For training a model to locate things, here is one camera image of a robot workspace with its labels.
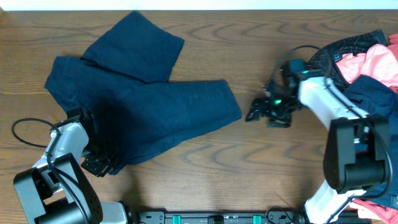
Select black patterned garment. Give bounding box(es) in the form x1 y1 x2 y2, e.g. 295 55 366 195
307 30 387 91

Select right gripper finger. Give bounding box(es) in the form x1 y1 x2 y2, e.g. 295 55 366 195
245 98 268 122
267 116 292 128

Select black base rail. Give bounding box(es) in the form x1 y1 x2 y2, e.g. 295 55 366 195
137 208 310 224

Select dark blue denim garment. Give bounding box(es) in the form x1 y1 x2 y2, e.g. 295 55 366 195
343 75 397 209

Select pink coral garment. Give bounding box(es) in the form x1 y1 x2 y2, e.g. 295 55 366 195
336 44 397 93

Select navy blue shorts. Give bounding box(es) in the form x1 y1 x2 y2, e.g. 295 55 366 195
45 11 242 172

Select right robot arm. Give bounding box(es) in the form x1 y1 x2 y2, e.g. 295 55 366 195
245 59 393 223

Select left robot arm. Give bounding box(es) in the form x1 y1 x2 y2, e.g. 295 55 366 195
13 107 134 223

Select red coral garment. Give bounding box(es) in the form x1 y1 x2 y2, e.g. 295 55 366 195
387 34 398 60

